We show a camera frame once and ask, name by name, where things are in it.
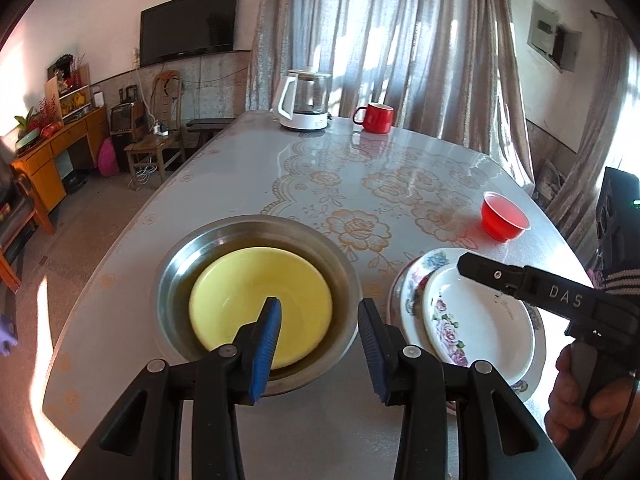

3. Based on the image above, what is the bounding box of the yellow plastic bowl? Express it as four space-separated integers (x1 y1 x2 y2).
189 247 333 370

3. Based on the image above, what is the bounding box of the red plastic bowl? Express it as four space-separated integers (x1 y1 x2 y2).
480 192 530 243

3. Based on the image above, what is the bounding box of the stainless steel bowl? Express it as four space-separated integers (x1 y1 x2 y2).
152 214 362 396

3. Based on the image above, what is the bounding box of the person's right hand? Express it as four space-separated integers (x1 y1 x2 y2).
544 346 639 450

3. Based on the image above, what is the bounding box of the side window curtain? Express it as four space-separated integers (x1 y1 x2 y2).
534 13 639 266

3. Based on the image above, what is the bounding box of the red enamel mug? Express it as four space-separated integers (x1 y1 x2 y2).
352 103 395 134

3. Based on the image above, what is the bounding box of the dark wooden bench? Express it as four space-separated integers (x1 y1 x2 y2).
186 118 234 148

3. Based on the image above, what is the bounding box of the pink bag on floor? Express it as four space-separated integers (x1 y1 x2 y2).
98 138 120 178

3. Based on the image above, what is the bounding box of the white glass electric kettle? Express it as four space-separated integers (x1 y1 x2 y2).
272 68 332 131

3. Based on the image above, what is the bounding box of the beige sheer curtain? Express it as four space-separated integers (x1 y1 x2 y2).
245 0 534 188

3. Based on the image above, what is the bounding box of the wooden chair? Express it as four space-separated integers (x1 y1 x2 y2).
125 70 186 190

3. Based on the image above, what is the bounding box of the orange wooden cabinet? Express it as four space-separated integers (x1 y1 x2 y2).
11 107 110 211

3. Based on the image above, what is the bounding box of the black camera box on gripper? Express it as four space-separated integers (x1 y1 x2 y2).
596 167 639 278

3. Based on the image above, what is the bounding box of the wall electrical box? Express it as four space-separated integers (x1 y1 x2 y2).
527 0 582 73

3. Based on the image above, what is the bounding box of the black wall television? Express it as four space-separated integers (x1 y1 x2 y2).
139 0 238 66

